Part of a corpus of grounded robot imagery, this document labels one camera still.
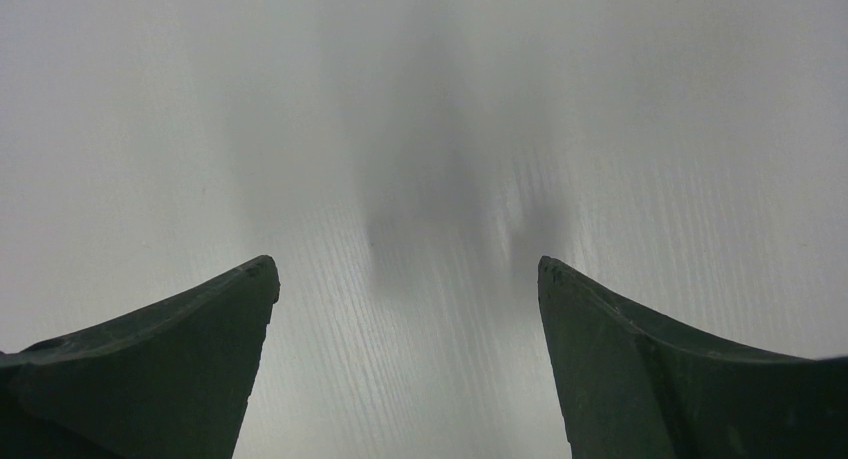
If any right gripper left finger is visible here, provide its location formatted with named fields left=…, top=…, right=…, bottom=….
left=1, top=255, right=280, bottom=458

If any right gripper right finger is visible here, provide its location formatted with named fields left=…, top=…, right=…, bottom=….
left=537, top=256, right=847, bottom=458

